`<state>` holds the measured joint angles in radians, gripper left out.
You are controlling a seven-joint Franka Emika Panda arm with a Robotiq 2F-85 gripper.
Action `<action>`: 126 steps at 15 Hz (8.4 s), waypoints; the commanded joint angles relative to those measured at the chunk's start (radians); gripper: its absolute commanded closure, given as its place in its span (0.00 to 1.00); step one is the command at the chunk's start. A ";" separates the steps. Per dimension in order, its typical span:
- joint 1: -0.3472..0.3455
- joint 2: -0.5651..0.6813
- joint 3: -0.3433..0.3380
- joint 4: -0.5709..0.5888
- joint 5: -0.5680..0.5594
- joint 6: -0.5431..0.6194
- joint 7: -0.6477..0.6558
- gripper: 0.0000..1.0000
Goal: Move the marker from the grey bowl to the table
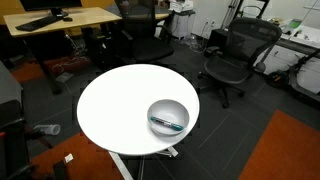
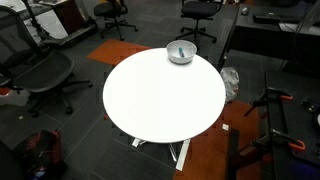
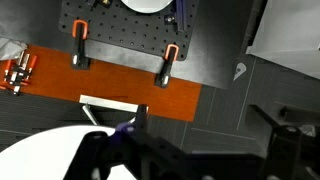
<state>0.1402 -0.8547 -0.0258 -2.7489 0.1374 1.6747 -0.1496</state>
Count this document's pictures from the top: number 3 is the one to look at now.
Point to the round white table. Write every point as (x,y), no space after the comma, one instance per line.
(48,155)

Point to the orange black clamp left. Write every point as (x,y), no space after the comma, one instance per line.
(79,32)

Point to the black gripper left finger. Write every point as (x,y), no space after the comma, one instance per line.
(87,157)

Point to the orange black clamp right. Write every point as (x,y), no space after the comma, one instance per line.
(163,77)

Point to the black perforated mounting board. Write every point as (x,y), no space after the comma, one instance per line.
(120,26)

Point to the orange clamps cluster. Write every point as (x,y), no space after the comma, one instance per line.
(17,72)

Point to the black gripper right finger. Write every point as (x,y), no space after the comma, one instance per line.
(283,154)

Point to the orange black clamp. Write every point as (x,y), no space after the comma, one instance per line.
(79,32)
(163,77)

